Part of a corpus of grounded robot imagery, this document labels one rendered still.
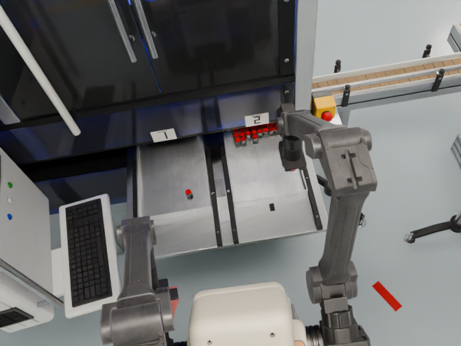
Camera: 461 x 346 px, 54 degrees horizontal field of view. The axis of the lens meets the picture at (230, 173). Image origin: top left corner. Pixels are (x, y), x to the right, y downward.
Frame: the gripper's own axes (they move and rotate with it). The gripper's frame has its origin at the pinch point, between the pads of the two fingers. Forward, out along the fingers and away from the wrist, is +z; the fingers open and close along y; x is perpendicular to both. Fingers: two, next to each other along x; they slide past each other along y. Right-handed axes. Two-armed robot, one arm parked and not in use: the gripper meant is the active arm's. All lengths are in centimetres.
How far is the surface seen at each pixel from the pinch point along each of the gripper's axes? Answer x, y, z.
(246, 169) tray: 13.7, 15.3, 20.2
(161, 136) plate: 42, 27, 7
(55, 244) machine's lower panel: 113, 26, 77
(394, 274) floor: -53, -8, 108
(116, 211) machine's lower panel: 74, 26, 55
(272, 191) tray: 6.0, 4.0, 20.0
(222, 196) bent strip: 23.9, 5.5, 19.9
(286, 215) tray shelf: 3.0, -6.1, 20.0
